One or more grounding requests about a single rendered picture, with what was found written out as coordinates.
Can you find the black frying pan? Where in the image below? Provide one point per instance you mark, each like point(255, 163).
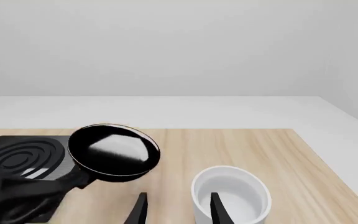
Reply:
point(110, 168)

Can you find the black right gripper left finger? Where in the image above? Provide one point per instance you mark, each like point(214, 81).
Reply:
point(140, 210)

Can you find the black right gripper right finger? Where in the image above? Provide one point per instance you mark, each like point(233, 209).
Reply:
point(219, 212)

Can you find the white mug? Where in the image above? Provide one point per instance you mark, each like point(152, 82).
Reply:
point(228, 205)

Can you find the flat black stove plate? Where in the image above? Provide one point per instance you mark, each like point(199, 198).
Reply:
point(26, 151)

